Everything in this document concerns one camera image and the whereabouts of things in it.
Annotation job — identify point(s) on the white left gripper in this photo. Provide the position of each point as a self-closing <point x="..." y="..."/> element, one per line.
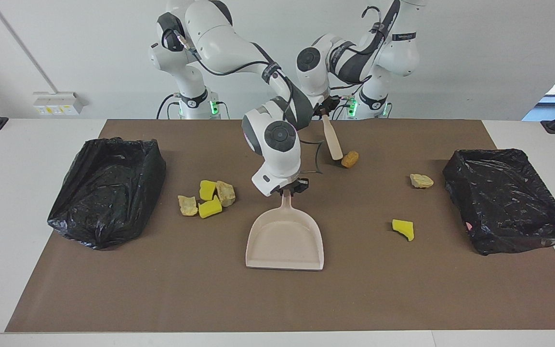
<point x="322" y="100"/>

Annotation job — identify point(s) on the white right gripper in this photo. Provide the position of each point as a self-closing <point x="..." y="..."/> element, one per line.
<point x="277" y="180"/>

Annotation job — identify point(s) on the beige hand brush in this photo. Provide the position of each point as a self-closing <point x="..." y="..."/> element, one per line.
<point x="331" y="137"/>

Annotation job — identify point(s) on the beige plastic dustpan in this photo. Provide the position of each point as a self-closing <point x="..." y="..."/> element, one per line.
<point x="284" y="241"/>

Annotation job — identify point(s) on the orange brown sponge chunk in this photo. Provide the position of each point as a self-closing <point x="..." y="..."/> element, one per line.
<point x="350" y="159"/>

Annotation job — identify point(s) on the rounded beige sponge chunk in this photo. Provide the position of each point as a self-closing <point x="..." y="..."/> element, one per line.
<point x="422" y="181"/>

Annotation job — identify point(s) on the notched yellow sponge piece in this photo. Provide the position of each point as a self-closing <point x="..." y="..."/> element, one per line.
<point x="403" y="229"/>

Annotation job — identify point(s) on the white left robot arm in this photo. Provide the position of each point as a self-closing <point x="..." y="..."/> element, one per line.
<point x="393" y="53"/>

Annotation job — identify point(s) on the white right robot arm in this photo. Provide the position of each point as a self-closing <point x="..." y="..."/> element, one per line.
<point x="219" y="38"/>

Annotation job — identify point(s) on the black bagged bin pink mark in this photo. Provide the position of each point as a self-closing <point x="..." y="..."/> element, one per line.
<point x="504" y="202"/>

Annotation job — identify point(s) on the brown table mat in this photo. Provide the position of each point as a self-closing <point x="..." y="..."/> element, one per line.
<point x="277" y="299"/>

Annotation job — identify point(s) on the white wall socket box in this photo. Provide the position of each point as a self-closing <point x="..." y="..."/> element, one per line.
<point x="58" y="103"/>

